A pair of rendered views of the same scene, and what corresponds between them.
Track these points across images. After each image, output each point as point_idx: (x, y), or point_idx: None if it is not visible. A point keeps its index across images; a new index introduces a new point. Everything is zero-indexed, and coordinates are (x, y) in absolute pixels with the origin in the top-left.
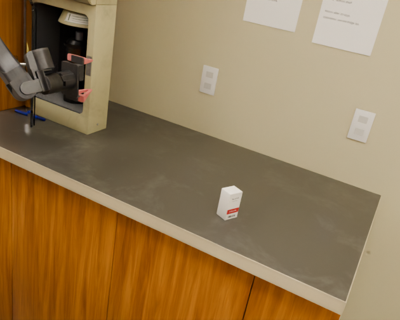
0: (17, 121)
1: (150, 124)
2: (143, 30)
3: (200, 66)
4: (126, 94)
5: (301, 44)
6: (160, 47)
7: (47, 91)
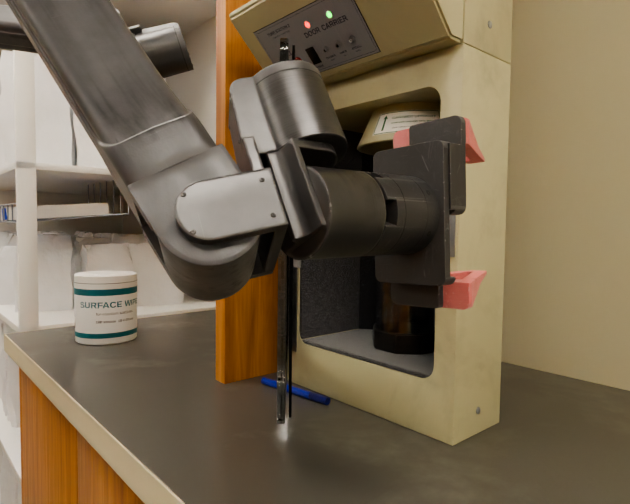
0: (259, 407)
1: (621, 409)
2: (547, 180)
3: None
4: (514, 338)
5: None
6: (603, 208)
7: (314, 239)
